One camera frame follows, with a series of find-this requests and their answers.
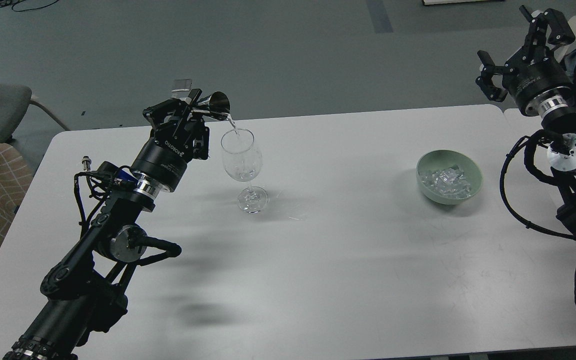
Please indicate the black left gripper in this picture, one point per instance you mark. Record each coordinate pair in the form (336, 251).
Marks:
(174, 141)

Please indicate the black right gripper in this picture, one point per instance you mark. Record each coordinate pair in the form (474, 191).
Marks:
(538, 80)

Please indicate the steel double jigger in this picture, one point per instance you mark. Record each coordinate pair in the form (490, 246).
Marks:
(216, 106)

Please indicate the clear ice cubes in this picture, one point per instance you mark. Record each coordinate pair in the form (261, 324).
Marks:
(450, 182)

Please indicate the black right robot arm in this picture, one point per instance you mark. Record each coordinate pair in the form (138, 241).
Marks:
(549, 153)

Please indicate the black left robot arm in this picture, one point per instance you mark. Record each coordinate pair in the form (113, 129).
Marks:
(86, 290)

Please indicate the clear wine glass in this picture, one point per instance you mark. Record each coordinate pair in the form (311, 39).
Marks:
(242, 160)

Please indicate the metal floor plate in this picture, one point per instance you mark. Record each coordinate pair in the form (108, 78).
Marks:
(179, 87)

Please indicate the green bowl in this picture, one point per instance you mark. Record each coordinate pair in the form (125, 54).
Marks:
(440, 159)

